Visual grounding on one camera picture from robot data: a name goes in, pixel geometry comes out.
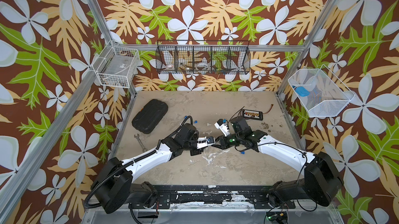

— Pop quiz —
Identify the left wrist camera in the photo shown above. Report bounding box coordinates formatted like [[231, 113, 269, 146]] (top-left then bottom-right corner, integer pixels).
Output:
[[196, 136, 215, 149]]

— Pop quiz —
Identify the metal wrench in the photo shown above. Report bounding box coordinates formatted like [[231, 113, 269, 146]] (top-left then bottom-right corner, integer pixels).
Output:
[[134, 134, 148, 152]]

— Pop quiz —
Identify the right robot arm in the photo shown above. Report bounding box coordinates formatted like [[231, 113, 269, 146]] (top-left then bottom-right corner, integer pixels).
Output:
[[215, 117, 344, 207]]

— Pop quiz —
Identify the white wire basket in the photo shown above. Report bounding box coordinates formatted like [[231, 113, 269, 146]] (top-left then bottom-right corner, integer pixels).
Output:
[[93, 46, 140, 88]]

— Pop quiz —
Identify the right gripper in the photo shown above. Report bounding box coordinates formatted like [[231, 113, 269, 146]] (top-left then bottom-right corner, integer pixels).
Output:
[[212, 134, 244, 149]]

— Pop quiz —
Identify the black wire basket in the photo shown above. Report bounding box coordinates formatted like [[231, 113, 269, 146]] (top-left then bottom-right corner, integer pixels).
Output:
[[155, 40, 251, 75]]

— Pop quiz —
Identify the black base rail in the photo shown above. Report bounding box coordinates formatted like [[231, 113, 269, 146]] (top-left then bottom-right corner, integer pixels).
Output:
[[125, 182, 277, 209]]

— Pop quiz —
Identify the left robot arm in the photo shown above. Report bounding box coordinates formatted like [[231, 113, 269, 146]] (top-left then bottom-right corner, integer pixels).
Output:
[[84, 123, 215, 214]]

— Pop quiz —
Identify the blue item in basket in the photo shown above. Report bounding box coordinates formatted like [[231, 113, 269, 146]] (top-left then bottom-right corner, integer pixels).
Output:
[[294, 87, 310, 97]]

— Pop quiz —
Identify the white mesh basket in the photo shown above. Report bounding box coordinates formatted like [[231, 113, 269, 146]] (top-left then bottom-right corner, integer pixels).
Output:
[[288, 68, 355, 118]]

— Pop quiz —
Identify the clear plastic box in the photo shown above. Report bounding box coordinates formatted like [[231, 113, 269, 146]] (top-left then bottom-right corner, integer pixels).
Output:
[[105, 55, 133, 76]]

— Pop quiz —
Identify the black tool case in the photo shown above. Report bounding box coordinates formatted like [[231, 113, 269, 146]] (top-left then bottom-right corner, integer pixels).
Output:
[[132, 99, 168, 134]]

